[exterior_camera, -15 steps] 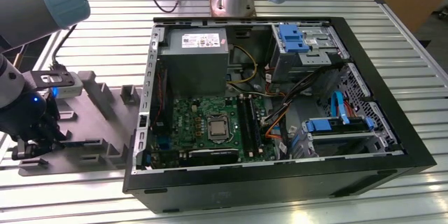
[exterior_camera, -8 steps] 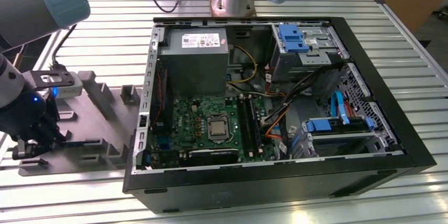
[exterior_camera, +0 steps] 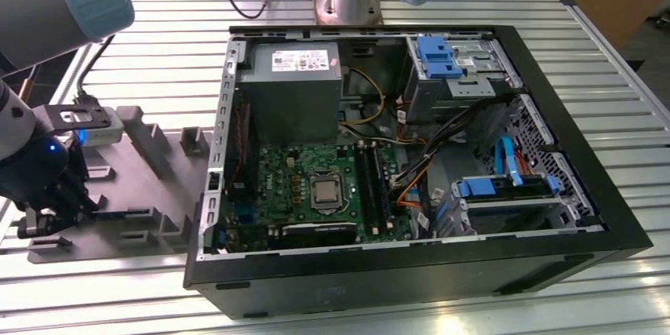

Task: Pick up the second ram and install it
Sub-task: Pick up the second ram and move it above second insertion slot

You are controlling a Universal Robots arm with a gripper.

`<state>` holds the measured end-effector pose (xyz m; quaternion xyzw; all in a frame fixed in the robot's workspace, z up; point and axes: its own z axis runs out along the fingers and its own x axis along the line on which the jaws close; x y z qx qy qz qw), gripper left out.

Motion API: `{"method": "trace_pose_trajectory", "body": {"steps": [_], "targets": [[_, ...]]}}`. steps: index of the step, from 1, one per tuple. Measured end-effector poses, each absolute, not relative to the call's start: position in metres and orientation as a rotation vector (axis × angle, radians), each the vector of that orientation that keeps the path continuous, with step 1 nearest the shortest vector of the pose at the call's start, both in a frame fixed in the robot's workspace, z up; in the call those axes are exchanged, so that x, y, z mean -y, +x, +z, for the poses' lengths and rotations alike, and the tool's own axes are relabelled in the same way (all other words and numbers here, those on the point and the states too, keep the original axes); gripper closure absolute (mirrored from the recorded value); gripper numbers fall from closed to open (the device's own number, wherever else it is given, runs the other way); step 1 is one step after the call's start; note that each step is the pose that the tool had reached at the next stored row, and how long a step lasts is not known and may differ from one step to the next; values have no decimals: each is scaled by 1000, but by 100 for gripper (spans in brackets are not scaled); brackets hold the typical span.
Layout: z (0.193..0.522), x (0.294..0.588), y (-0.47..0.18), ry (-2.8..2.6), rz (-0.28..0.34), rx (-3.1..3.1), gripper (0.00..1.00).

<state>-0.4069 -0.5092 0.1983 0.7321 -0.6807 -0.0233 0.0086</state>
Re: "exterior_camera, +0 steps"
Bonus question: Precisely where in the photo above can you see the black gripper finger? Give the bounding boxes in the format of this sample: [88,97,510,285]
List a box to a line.
[65,166,101,213]
[17,206,100,240]

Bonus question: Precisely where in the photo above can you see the black RAM slot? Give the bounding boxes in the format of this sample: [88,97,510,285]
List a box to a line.
[355,142,383,236]
[371,144,396,232]

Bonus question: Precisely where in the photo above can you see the grey parts rack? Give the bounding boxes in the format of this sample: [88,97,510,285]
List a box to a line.
[27,105,216,264]

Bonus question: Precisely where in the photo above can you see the blue board connector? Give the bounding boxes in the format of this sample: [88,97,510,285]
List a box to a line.
[235,203,259,227]

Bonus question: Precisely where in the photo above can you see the grey power supply unit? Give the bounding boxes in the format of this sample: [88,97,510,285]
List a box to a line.
[238,42,344,146]

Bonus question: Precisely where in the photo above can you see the black graphics card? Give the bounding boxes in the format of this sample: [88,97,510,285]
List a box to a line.
[266,221,360,249]

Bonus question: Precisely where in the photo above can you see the silver CPU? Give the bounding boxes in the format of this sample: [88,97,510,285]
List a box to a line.
[312,181,342,202]

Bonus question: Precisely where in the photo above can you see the CPU socket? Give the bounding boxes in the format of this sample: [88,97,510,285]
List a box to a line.
[307,169,350,215]

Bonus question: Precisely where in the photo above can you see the green motherboard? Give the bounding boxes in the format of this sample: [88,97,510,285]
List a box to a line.
[224,142,420,252]

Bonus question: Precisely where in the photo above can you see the black PC case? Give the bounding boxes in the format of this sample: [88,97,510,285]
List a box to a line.
[182,24,655,319]

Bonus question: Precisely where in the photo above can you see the hard disk in blue carrier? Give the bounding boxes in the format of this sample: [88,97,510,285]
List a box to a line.
[452,176,565,201]

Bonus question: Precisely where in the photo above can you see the blue plastic disk carrier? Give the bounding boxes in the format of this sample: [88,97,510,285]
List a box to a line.
[416,36,464,79]

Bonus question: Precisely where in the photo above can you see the metal drive cage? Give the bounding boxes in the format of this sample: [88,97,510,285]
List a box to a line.
[402,35,525,124]

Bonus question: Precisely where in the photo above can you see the metal disk bay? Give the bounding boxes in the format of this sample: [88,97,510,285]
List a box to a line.
[434,193,603,242]

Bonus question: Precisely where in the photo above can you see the black chair base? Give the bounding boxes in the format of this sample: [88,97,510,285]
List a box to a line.
[649,9,670,32]

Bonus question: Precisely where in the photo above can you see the black camera bracket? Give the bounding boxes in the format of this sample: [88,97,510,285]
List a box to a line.
[39,102,107,137]

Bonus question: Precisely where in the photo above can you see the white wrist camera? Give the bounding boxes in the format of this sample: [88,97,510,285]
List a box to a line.
[57,106,125,147]

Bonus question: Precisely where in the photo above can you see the black camera cable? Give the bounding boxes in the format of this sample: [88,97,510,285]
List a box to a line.
[72,35,117,107]

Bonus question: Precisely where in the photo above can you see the orange wire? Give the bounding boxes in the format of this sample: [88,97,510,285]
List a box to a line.
[395,180,420,209]

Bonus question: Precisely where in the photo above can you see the yellow wire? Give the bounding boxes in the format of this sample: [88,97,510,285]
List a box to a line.
[338,67,386,128]

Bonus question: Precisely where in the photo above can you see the black cable bundle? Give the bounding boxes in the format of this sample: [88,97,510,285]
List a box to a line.
[391,101,513,191]

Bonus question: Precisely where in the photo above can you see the blue flat wire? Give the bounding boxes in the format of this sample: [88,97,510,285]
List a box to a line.
[494,137,525,187]

